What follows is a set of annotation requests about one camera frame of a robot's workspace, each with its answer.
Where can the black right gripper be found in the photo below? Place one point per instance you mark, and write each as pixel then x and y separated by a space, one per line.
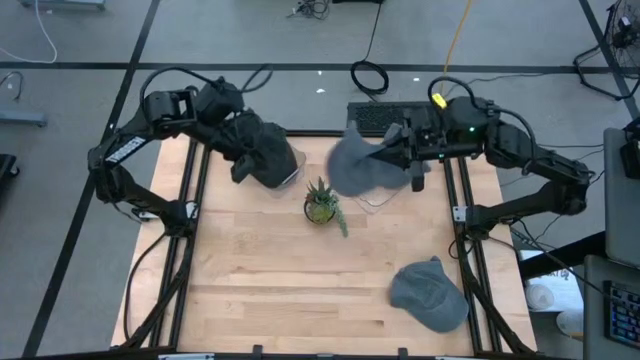
pixel 450 132

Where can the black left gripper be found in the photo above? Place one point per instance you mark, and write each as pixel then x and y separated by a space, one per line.
pixel 240 137

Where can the black baseball cap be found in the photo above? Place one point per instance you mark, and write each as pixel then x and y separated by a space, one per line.
pixel 275 155

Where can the grey baseball cap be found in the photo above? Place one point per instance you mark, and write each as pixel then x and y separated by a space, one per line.
pixel 430 302
pixel 350 170

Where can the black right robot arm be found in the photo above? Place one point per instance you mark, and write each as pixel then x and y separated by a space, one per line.
pixel 530 205

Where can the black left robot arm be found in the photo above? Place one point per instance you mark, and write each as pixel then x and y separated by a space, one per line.
pixel 140 200

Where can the clear plastic container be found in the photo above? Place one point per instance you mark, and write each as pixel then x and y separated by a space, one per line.
pixel 301 165
pixel 375 202

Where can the black computer case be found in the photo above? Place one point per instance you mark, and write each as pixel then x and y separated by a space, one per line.
pixel 370 117

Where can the potted succulent plant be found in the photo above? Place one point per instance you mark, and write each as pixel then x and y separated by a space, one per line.
pixel 320 210

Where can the black desk crossbar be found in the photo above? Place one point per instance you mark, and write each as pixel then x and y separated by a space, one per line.
pixel 560 257

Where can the white cardboard box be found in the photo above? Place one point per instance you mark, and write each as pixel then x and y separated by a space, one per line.
pixel 550 295

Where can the grey desk panel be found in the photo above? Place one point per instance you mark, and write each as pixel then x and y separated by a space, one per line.
pixel 620 210

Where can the black device on desk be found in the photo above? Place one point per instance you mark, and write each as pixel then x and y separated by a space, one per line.
pixel 631 155

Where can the grey furniture foot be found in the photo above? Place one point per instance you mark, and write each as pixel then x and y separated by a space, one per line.
pixel 60 5
pixel 25 119

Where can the black floor fan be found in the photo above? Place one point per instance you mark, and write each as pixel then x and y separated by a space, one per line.
pixel 625 30

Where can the keyboard with coloured keys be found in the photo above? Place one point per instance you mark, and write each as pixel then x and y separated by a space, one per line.
pixel 622 315

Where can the black metal table frame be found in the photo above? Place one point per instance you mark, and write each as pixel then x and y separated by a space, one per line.
pixel 310 133

